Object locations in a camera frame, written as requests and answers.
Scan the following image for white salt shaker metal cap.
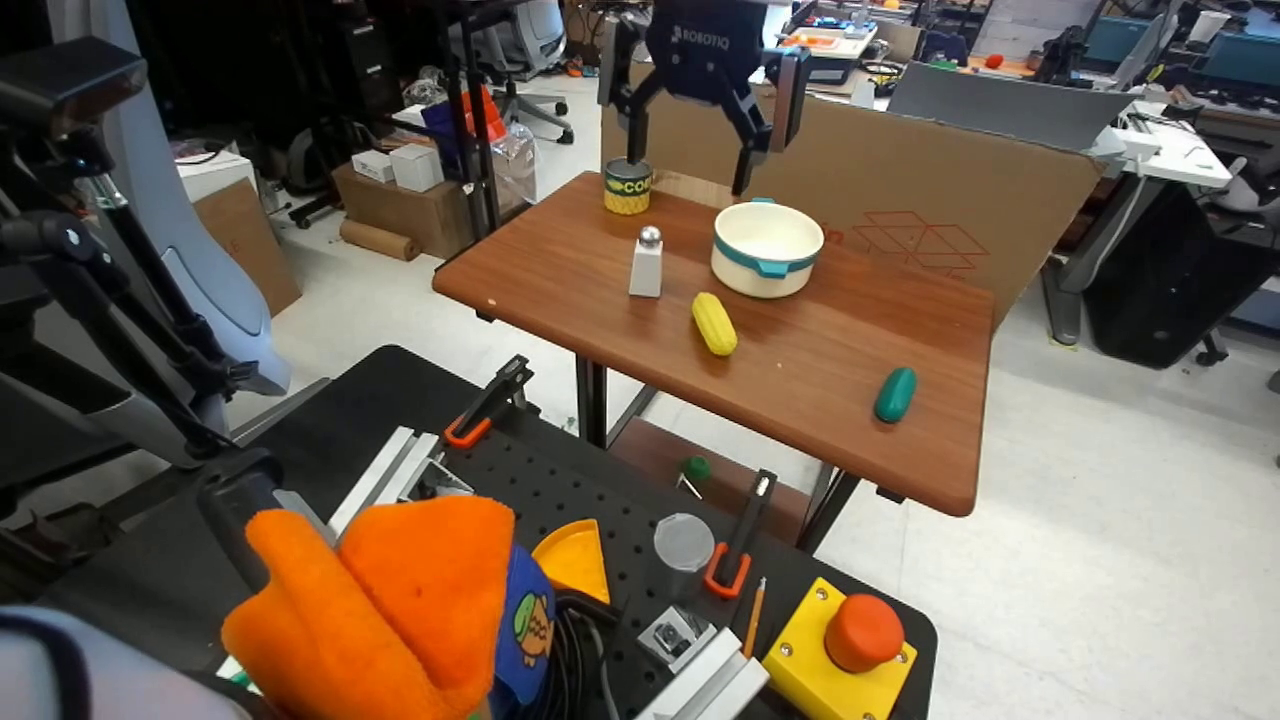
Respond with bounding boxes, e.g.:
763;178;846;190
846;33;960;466
626;226;669;304

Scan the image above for black office chair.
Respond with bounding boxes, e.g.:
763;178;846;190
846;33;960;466
493;0;582;152

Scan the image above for white bowl teal band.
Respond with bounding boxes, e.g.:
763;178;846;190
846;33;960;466
710;197;830;304

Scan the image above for black stand pole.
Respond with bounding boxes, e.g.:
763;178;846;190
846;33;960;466
445;0;503;247

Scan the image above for brown cardboard panel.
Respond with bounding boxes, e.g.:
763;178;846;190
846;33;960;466
599;94;1103;328

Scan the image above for yellow toy corn cob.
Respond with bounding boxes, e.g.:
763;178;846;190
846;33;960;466
687;288;743;361

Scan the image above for grey flat panel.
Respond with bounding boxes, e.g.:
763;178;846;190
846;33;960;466
889;59;1133;156

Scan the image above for white small boxes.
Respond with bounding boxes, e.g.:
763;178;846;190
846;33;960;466
347;138;447;199

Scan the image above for open cardboard box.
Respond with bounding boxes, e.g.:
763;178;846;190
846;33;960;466
332;156;482;266

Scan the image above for cardboard tube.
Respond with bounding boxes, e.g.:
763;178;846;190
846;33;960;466
337;212;419;266

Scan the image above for black metal table leg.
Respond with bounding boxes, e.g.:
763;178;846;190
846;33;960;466
791;466;863;562
572;351;611;452

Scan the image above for green toy cucumber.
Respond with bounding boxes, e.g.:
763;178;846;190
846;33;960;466
871;365;919;430

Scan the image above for black orange spring clamp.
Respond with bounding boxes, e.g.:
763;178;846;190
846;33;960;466
702;469;782;610
440;351;542;455

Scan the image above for white office desk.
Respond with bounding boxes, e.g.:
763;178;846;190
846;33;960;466
1040;94;1239;351

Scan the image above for tall cardboard box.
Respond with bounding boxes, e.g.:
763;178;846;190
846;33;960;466
191;178;309;322

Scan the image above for grey round disc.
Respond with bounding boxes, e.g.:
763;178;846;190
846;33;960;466
649;507;721;580

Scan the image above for silver aluminium extrusion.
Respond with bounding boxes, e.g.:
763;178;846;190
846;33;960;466
637;626;777;720
326;426;447;542

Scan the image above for yellow orange wedge piece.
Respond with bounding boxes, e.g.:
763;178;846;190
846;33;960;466
529;515;618;614

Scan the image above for light blue plastic cover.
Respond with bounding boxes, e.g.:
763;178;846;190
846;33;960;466
45;0;297;397

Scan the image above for orange pencil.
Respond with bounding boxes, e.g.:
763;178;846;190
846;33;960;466
742;572;773;659

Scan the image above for small white black square tag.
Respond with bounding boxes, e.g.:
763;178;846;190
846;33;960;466
637;603;721;676

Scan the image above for yellow emergency stop red button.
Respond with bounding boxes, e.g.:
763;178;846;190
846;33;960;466
762;575;925;720

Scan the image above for blue cloth with badge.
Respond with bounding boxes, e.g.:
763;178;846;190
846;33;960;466
493;542;561;720

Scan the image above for orange plush toy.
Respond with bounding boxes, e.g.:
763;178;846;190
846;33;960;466
216;492;519;720

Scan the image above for black cable bundle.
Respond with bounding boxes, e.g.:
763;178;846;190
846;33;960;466
545;598;633;720

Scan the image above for white object dark strap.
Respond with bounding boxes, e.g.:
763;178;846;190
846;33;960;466
0;603;247;720

